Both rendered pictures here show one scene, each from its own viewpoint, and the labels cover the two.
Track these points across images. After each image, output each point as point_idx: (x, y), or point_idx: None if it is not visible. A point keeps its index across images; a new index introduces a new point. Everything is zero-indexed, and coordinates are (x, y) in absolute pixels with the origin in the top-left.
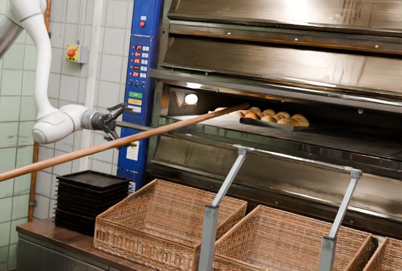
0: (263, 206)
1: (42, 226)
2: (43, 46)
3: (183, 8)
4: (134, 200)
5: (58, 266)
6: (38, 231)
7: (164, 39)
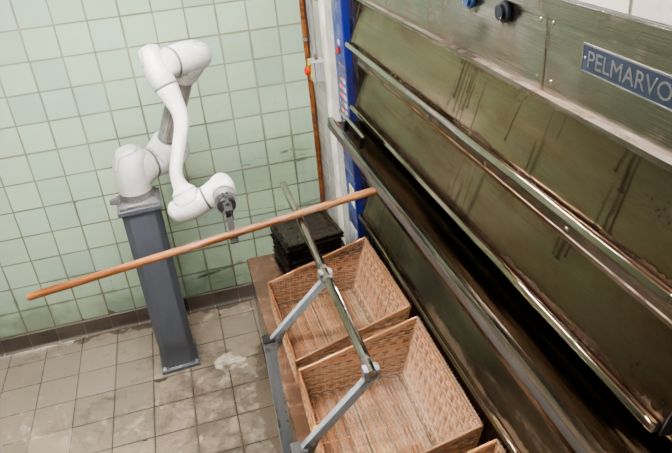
0: (418, 319)
1: (266, 264)
2: (175, 119)
3: (359, 37)
4: (328, 262)
5: (260, 312)
6: (254, 272)
7: (356, 72)
